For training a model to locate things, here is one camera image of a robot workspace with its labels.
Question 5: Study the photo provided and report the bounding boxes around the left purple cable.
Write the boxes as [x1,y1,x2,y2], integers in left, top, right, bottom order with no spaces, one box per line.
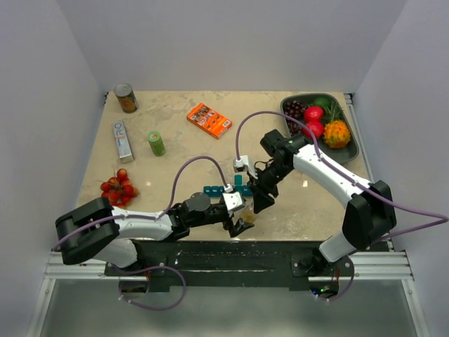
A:
[51,155,229,311]

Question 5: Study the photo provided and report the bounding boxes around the lower red pomegranate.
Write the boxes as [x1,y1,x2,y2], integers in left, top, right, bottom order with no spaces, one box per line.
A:
[302,120,324,139]

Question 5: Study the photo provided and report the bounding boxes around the dark purple grape bunch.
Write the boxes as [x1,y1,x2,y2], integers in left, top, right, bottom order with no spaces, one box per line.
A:
[282,100,309,136]

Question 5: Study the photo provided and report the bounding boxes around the clear pill bottle yellow capsules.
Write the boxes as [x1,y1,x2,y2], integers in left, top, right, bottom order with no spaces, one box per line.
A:
[240,207,257,223]

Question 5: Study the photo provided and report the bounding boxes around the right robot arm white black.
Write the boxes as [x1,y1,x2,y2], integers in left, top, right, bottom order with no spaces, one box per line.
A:
[234,130,396,276]

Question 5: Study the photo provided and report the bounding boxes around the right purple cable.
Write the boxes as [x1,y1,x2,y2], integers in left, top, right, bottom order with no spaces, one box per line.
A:
[234,110,449,303]

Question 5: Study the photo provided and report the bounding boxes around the green cylindrical container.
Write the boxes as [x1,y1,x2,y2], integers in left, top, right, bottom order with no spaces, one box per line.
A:
[147,131,166,157]

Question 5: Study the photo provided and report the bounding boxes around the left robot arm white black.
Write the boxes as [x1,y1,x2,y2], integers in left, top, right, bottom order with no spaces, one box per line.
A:
[53,192,253,275]

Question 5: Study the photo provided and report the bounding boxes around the silver toothpaste box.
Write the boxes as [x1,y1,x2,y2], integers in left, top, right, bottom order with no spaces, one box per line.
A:
[112,120,135,164]

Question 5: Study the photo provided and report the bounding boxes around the orange cardboard box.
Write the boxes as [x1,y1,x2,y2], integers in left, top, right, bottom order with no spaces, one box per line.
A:
[187,103,232,139]

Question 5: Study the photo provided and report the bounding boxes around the green lime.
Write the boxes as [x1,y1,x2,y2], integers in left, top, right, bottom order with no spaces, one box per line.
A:
[312,97,331,110]

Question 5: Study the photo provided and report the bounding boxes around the dark grey fruit tray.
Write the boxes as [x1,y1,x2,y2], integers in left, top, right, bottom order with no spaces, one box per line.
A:
[280,93,359,164]

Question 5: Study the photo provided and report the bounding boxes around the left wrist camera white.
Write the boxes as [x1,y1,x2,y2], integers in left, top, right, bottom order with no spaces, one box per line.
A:
[222,184,246,212]

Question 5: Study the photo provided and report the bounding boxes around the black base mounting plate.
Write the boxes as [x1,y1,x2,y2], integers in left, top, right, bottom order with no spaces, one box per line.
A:
[104,237,356,293]

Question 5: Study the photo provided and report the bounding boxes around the orange spiky kiwano fruit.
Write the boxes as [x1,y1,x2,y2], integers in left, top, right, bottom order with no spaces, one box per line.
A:
[323,120,351,149]

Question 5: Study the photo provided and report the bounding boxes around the aluminium frame rail right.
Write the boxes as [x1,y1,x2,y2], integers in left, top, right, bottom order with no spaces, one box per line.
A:
[344,93,374,181]

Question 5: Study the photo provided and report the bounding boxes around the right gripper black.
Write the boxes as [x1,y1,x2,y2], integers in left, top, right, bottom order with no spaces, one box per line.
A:
[247,160,293,213]

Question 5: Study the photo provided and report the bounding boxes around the upper red pomegranate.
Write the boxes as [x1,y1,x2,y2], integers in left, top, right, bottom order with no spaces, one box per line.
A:
[304,106,324,123]

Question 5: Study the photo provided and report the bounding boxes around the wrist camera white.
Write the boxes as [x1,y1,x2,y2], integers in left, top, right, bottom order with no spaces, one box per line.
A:
[222,184,246,212]
[233,155,257,178]

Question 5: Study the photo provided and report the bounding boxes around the red cherry bunch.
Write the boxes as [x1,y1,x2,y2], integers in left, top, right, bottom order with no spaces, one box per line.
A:
[100,168,140,209]

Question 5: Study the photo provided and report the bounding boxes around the aluminium frame rail front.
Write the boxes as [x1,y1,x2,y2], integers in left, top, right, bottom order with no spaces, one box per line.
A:
[27,251,430,336]

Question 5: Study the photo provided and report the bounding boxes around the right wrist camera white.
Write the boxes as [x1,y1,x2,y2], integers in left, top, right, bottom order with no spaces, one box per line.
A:
[233,155,257,178]

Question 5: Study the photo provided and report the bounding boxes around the teal weekly pill organizer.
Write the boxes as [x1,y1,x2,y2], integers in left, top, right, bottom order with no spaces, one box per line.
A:
[203,174,253,198]

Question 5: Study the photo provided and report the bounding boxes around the purple cable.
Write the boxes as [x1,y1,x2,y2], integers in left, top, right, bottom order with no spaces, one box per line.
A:
[234,110,449,303]
[51,155,229,311]

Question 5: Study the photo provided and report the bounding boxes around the aluminium frame rail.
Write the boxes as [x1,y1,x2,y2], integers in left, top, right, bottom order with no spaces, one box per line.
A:
[344,93,374,181]
[27,251,430,336]

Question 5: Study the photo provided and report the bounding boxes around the red pomegranate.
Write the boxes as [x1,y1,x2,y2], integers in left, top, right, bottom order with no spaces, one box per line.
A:
[304,106,324,123]
[302,120,324,139]

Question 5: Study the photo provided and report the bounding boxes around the tin can fruit label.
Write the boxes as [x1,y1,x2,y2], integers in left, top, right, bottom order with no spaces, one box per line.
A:
[114,84,139,113]

